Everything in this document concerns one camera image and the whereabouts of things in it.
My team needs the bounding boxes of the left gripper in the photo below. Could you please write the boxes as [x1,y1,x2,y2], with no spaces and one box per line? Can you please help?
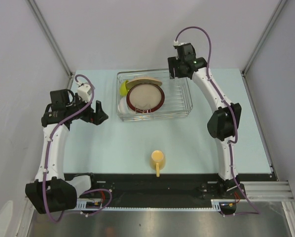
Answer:
[67,93,108,125]

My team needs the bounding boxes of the white bowl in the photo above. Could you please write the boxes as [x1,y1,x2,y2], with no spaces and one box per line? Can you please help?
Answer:
[117,97,136,115]

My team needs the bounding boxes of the lime green bowl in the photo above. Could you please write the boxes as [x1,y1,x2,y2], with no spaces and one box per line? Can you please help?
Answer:
[119,80,129,97]

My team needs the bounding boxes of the beige bird plate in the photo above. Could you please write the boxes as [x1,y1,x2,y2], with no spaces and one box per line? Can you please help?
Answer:
[126,77,163,89]

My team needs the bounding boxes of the brown rimmed plate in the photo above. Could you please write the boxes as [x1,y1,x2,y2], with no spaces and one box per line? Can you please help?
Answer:
[126,83,165,114]

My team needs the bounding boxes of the metal wire dish rack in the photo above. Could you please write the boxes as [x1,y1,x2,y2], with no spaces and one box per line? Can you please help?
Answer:
[116,69,193,121]

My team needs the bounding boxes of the yellow mug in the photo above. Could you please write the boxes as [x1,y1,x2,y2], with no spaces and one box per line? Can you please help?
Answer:
[150,150,166,178]

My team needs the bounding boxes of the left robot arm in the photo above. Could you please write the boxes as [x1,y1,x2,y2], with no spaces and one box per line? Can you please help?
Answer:
[25,86,108,214]

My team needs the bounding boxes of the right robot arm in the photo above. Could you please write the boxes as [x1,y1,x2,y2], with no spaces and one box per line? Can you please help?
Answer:
[168,41,242,198]

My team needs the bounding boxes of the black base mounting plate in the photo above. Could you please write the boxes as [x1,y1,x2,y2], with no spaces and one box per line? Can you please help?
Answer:
[63,172,247,208]

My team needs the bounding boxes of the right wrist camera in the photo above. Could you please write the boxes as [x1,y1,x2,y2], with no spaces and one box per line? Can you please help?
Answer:
[173,40,185,49]

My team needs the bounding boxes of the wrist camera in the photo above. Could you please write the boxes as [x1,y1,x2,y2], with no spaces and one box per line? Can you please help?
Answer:
[173,40,185,49]
[77,83,92,103]

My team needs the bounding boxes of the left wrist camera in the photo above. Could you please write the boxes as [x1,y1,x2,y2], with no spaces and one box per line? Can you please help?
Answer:
[77,83,92,103]

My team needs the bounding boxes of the white cable duct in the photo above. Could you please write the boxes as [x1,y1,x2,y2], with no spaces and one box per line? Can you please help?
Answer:
[73,199,237,213]

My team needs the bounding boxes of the aluminium frame rail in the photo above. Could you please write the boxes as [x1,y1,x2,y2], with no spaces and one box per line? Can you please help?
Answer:
[242,181,294,202]

